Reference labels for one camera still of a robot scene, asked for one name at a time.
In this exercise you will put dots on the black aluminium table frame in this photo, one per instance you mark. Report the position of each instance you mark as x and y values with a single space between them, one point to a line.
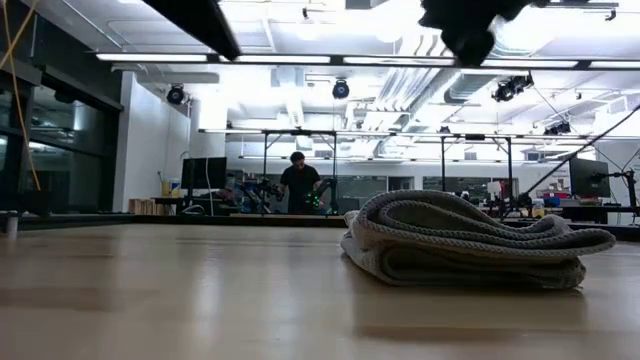
100 219

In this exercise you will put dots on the wooden crate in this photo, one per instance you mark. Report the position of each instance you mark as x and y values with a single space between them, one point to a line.
145 207

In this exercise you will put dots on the small black ceiling lamp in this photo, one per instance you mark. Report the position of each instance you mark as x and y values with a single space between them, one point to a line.
559 129

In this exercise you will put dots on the white container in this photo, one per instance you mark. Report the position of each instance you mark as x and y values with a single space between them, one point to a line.
175 187

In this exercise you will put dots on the grey microfiber waffle towel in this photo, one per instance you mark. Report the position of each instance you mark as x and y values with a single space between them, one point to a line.
475 235

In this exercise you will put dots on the black ceiling spot lamp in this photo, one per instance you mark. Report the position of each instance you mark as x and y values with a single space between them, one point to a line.
175 95
341 90

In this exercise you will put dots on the dark wall board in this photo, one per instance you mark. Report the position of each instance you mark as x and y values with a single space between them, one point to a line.
452 183

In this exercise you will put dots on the black ceiling lamp cluster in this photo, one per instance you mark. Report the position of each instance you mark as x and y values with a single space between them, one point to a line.
510 89

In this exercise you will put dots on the blue box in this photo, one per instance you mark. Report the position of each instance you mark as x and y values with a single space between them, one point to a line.
552 202

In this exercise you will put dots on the yellow container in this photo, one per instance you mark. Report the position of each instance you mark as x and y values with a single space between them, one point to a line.
166 188

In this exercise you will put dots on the background black robot arm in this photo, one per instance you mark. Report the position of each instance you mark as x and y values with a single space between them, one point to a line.
260 195
522 200

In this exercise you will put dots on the background robot with green lights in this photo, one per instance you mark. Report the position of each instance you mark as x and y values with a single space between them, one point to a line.
322 197

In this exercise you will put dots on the pale jar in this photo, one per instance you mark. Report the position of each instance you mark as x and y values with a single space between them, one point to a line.
538 207

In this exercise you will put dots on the black computer monitor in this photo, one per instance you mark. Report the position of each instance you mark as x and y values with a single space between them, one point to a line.
202 172
587 177

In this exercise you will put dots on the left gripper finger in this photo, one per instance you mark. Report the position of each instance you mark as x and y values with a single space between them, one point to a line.
200 25

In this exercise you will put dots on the small grey post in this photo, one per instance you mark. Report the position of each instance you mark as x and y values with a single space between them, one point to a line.
11 225

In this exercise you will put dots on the person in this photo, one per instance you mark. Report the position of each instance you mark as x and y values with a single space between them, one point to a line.
300 182

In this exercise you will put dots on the white sheet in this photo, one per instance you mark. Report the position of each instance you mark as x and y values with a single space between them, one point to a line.
495 187

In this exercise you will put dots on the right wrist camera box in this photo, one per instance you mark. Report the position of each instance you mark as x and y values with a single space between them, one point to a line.
432 12

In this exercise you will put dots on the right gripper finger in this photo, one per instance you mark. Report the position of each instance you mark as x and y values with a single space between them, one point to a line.
474 50

